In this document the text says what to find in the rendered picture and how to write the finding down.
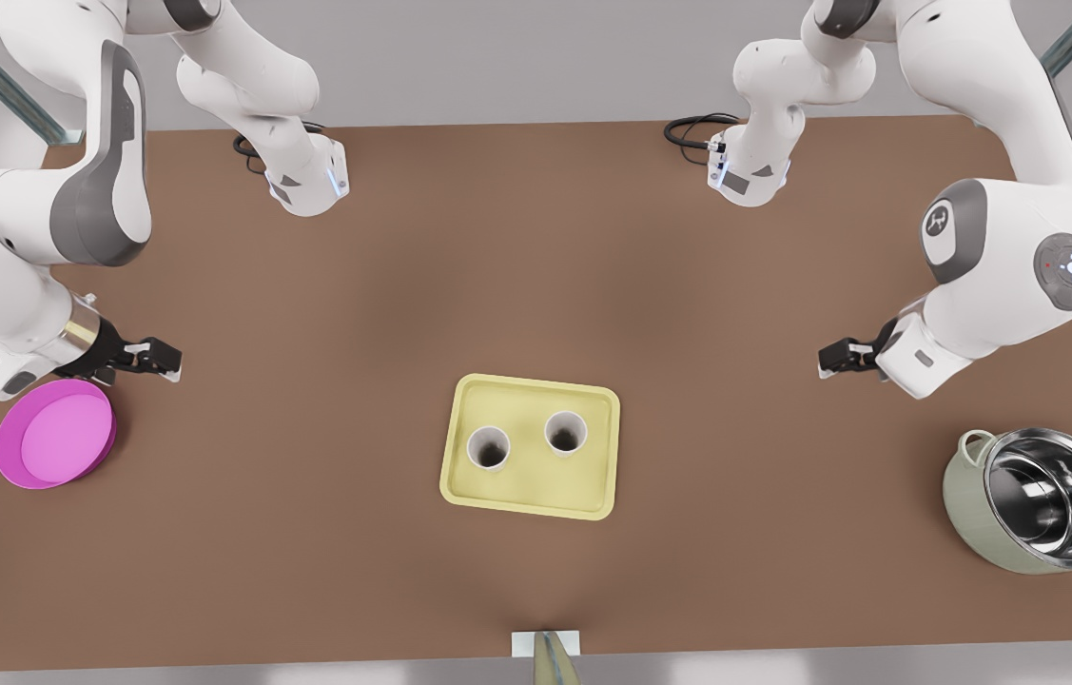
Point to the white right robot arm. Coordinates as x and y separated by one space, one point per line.
22 219

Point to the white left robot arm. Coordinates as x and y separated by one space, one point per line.
1002 238

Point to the white IKEA cup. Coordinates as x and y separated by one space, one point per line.
565 433
488 448

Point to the yellow rectangular tray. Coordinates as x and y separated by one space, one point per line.
536 485

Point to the pink round plate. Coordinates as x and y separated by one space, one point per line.
55 436

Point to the green steel-lined pot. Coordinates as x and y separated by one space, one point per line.
1049 499

